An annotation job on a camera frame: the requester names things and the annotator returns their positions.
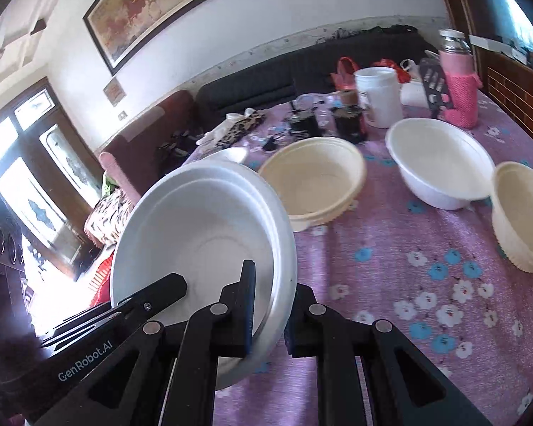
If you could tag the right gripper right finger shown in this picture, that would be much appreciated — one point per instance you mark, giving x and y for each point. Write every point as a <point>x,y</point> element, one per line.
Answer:
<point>371,373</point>

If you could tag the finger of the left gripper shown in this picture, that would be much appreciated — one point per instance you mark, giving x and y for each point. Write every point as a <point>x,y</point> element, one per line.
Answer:
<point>94,326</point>

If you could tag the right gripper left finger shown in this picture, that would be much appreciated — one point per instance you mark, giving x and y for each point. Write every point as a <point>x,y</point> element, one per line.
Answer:
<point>165,375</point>

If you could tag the white foam bowl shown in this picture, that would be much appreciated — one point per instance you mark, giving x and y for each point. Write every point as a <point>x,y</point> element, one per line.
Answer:
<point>202,221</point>
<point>442,165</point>

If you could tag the cream plastic bowl edge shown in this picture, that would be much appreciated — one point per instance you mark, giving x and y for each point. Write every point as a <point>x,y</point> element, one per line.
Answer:
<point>512,215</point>

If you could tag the large cream plastic bowl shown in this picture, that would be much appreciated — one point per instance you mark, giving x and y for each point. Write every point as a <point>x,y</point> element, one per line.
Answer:
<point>316,179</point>

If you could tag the patterned blanket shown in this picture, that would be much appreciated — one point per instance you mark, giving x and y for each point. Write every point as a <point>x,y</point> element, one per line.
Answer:
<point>106,223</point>

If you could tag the purple floral tablecloth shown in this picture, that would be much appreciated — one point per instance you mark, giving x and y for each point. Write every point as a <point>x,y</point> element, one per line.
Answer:
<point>439,276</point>

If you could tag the wooden glass door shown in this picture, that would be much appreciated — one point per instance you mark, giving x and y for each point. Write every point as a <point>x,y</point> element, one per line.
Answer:
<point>49,178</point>

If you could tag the maroon armchair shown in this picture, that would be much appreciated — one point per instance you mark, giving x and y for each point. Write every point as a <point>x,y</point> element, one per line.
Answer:
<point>130,158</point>

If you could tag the white glove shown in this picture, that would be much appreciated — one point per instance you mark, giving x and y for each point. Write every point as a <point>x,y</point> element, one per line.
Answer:
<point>223,127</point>

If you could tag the leopard print pouch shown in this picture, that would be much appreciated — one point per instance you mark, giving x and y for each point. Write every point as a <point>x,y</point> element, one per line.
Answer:
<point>240,128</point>

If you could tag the small black adapter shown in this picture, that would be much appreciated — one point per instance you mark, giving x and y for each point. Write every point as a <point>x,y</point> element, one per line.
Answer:
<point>270,144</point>

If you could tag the black canister with cork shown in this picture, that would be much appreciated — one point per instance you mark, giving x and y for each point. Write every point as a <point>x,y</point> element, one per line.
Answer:
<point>349,117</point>

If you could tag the white plastic jar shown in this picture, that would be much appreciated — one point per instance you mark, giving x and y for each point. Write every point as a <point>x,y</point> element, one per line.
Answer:
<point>379,96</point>

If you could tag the black round canister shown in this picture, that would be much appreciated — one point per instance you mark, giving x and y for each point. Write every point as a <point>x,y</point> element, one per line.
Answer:
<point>302,122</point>

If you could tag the black phone stand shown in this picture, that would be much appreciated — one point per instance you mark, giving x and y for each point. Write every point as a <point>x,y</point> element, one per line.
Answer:
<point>435,86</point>

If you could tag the pink thermos knitted sleeve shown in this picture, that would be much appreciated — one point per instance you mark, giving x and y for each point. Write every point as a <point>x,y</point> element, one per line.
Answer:
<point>458,63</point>

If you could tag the red plastic bag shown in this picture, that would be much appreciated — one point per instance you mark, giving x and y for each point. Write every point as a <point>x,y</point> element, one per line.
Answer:
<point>344,79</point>

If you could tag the wooden brick pattern cabinet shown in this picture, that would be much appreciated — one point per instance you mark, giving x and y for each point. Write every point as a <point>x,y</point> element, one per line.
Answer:
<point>509,84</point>

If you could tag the black sofa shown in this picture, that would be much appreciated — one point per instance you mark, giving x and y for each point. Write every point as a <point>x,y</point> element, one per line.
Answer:
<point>307,70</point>

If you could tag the small wall plaque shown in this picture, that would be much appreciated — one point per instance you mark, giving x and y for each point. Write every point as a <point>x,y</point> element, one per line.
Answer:
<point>114,92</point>

